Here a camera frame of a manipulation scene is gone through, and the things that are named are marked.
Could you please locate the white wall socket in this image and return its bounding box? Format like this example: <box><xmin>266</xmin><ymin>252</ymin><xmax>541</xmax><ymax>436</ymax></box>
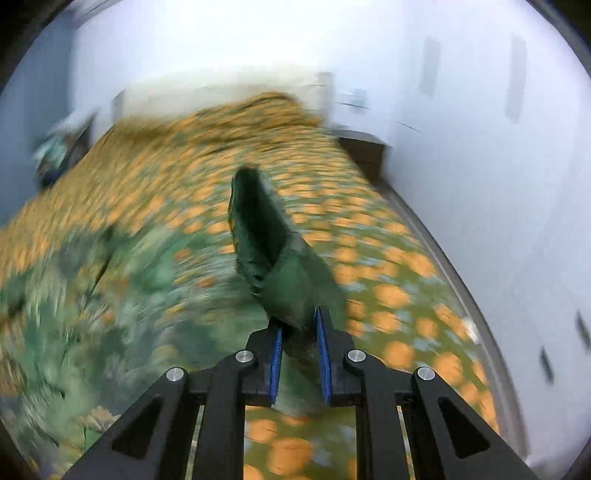
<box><xmin>339</xmin><ymin>88</ymin><xmax>370</xmax><ymax>112</ymax></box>

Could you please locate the green printed garment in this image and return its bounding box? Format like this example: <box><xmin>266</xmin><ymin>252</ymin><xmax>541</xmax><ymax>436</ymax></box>
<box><xmin>0</xmin><ymin>165</ymin><xmax>352</xmax><ymax>472</ymax></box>

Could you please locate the dark wooden nightstand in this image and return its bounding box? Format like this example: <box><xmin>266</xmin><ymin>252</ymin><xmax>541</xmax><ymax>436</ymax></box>
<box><xmin>335</xmin><ymin>129</ymin><xmax>389</xmax><ymax>183</ymax></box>

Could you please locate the cream headboard pillow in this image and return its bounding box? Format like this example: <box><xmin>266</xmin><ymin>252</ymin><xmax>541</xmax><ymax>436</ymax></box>
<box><xmin>113</xmin><ymin>69</ymin><xmax>333</xmax><ymax>125</ymax></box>

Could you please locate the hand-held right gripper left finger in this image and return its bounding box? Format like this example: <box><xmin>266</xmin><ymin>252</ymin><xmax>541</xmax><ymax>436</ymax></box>
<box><xmin>60</xmin><ymin>323</ymin><xmax>284</xmax><ymax>480</ymax></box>

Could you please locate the pile of clutter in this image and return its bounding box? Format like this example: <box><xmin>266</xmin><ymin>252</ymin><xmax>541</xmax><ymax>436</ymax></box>
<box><xmin>32</xmin><ymin>111</ymin><xmax>100</xmax><ymax>185</ymax></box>

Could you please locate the dark wardrobe handle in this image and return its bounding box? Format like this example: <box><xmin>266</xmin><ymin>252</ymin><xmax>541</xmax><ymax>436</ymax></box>
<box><xmin>539</xmin><ymin>347</ymin><xmax>556</xmax><ymax>385</ymax></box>
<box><xmin>575</xmin><ymin>311</ymin><xmax>591</xmax><ymax>350</ymax></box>

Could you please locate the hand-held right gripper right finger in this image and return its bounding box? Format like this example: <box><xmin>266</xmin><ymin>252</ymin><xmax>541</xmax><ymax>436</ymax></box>
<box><xmin>314</xmin><ymin>305</ymin><xmax>541</xmax><ymax>480</ymax></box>

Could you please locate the olive orange floral blanket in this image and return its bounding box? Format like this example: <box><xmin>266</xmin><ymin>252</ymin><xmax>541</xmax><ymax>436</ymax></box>
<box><xmin>0</xmin><ymin>91</ymin><xmax>504</xmax><ymax>480</ymax></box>

